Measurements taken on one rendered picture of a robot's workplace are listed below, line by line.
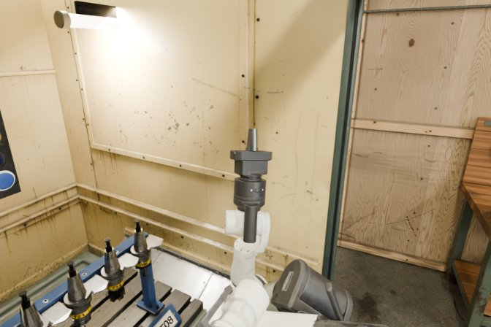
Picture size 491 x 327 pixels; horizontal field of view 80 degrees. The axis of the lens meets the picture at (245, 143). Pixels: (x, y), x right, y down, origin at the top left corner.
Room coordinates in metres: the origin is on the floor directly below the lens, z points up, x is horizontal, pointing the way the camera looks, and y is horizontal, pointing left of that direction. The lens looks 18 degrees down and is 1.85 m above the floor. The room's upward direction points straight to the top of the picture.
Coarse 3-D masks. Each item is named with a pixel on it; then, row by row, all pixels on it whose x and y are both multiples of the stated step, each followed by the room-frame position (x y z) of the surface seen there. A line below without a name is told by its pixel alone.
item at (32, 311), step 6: (30, 306) 0.52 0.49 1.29; (24, 312) 0.51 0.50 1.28; (30, 312) 0.52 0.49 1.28; (36, 312) 0.52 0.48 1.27; (24, 318) 0.51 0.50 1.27; (30, 318) 0.51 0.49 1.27; (36, 318) 0.52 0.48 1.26; (24, 324) 0.51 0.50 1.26; (30, 324) 0.51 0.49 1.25; (36, 324) 0.51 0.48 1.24; (42, 324) 0.53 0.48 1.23
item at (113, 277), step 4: (120, 264) 0.73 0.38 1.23; (120, 268) 0.72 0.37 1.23; (104, 272) 0.70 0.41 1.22; (116, 272) 0.70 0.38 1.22; (120, 272) 0.71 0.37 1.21; (124, 272) 0.72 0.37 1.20; (104, 276) 0.69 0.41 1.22; (108, 276) 0.69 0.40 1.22; (112, 276) 0.69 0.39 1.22; (116, 276) 0.69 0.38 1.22; (120, 276) 0.71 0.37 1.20; (112, 280) 0.69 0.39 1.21; (116, 280) 0.69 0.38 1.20
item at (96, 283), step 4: (92, 276) 0.70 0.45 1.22; (96, 276) 0.70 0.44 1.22; (100, 276) 0.70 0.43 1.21; (88, 280) 0.68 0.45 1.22; (92, 280) 0.68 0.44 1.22; (96, 280) 0.68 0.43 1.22; (100, 280) 0.68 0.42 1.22; (104, 280) 0.68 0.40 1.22; (108, 280) 0.68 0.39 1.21; (84, 284) 0.67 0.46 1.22; (88, 284) 0.67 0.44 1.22; (92, 284) 0.67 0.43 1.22; (96, 284) 0.67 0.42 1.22; (100, 284) 0.67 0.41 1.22; (104, 284) 0.67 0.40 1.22; (108, 284) 0.67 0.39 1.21; (92, 288) 0.65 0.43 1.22; (96, 288) 0.65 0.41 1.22; (100, 288) 0.65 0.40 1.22; (104, 288) 0.65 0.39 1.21; (92, 292) 0.64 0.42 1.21; (96, 292) 0.64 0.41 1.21
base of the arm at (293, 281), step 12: (288, 264) 0.59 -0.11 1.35; (300, 264) 0.55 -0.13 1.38; (288, 276) 0.56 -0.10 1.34; (300, 276) 0.52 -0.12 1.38; (276, 288) 0.56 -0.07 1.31; (288, 288) 0.52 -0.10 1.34; (300, 288) 0.50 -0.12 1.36; (276, 300) 0.52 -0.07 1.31; (288, 300) 0.49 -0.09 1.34; (300, 300) 0.49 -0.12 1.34; (348, 300) 0.52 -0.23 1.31; (312, 312) 0.48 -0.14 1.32; (348, 312) 0.50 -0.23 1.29
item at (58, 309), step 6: (54, 306) 0.59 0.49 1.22; (60, 306) 0.59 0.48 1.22; (42, 312) 0.57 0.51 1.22; (48, 312) 0.57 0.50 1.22; (54, 312) 0.57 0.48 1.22; (60, 312) 0.57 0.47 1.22; (66, 312) 0.57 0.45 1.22; (48, 318) 0.56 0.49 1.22; (54, 318) 0.56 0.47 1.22; (60, 318) 0.56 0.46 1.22; (66, 318) 0.56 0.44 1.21; (54, 324) 0.54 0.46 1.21
